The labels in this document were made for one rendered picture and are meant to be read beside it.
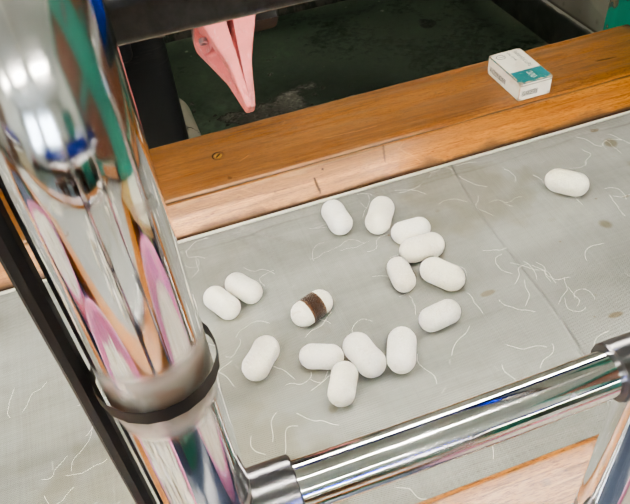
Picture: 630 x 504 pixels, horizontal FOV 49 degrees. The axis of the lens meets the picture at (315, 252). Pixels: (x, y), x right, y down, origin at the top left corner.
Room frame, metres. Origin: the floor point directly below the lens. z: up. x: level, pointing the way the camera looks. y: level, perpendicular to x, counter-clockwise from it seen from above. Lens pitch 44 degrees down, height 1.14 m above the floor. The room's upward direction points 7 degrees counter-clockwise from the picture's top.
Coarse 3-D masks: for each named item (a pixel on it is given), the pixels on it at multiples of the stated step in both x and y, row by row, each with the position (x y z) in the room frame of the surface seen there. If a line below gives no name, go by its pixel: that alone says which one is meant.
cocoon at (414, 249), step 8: (432, 232) 0.41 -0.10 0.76; (408, 240) 0.40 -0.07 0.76; (416, 240) 0.40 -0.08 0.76; (424, 240) 0.40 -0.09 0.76; (432, 240) 0.40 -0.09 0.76; (440, 240) 0.40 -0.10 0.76; (400, 248) 0.40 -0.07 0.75; (408, 248) 0.39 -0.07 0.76; (416, 248) 0.39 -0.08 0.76; (424, 248) 0.39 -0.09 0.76; (432, 248) 0.39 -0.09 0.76; (440, 248) 0.39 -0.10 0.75; (408, 256) 0.39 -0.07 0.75; (416, 256) 0.39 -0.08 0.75; (424, 256) 0.39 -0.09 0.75; (432, 256) 0.39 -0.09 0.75
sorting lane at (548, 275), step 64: (576, 128) 0.55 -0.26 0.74; (384, 192) 0.49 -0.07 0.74; (448, 192) 0.48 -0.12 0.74; (512, 192) 0.47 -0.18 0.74; (192, 256) 0.43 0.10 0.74; (256, 256) 0.42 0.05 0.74; (320, 256) 0.41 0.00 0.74; (384, 256) 0.41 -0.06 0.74; (448, 256) 0.40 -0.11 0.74; (512, 256) 0.39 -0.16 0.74; (576, 256) 0.38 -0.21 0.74; (0, 320) 0.38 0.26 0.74; (64, 320) 0.38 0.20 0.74; (256, 320) 0.35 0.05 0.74; (320, 320) 0.35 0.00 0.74; (384, 320) 0.34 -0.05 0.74; (512, 320) 0.32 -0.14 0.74; (576, 320) 0.32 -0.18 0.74; (0, 384) 0.32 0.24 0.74; (64, 384) 0.31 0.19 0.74; (256, 384) 0.29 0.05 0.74; (320, 384) 0.29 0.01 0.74; (384, 384) 0.28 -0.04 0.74; (448, 384) 0.27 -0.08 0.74; (0, 448) 0.27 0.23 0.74; (64, 448) 0.26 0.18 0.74; (256, 448) 0.24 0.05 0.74; (320, 448) 0.24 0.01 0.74; (512, 448) 0.22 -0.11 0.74
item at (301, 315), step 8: (320, 296) 0.35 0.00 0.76; (328, 296) 0.35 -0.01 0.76; (296, 304) 0.35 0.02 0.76; (304, 304) 0.34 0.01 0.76; (328, 304) 0.35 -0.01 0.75; (296, 312) 0.34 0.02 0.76; (304, 312) 0.34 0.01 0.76; (296, 320) 0.34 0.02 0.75; (304, 320) 0.34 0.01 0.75; (312, 320) 0.34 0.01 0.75
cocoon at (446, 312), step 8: (440, 304) 0.33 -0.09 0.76; (448, 304) 0.33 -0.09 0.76; (456, 304) 0.33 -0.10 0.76; (424, 312) 0.33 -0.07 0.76; (432, 312) 0.32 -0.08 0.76; (440, 312) 0.32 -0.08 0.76; (448, 312) 0.32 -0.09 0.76; (456, 312) 0.33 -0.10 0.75; (424, 320) 0.32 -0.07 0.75; (432, 320) 0.32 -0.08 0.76; (440, 320) 0.32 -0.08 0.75; (448, 320) 0.32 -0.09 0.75; (456, 320) 0.32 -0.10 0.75; (424, 328) 0.32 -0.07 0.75; (432, 328) 0.32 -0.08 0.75; (440, 328) 0.32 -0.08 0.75
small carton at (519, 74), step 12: (492, 60) 0.62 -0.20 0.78; (504, 60) 0.61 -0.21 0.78; (516, 60) 0.61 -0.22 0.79; (528, 60) 0.61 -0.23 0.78; (492, 72) 0.62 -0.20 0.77; (504, 72) 0.60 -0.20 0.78; (516, 72) 0.59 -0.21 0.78; (528, 72) 0.59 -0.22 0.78; (540, 72) 0.58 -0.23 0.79; (504, 84) 0.59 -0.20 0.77; (516, 84) 0.57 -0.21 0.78; (528, 84) 0.57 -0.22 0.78; (540, 84) 0.57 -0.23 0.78; (516, 96) 0.57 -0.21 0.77; (528, 96) 0.57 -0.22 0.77
